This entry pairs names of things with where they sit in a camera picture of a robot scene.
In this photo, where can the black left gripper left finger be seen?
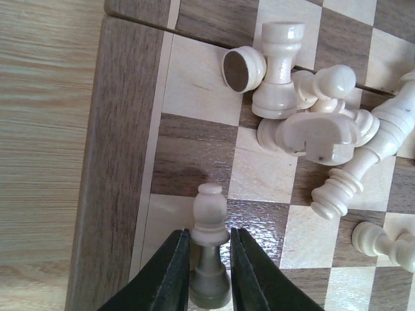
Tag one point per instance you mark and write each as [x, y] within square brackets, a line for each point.
[163, 283]

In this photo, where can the white knight chess piece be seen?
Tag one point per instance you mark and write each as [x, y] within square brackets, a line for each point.
[325, 138]

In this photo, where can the white bishop chess piece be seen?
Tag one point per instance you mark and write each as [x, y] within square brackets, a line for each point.
[209, 285]

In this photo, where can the white king chess piece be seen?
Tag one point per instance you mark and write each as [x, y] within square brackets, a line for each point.
[396, 117]

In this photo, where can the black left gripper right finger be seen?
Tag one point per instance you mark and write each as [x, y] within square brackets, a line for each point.
[257, 283]

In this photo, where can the wooden chess board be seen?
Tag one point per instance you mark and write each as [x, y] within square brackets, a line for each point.
[162, 122]

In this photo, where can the white rook chess piece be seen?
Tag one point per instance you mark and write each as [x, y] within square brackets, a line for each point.
[276, 97]

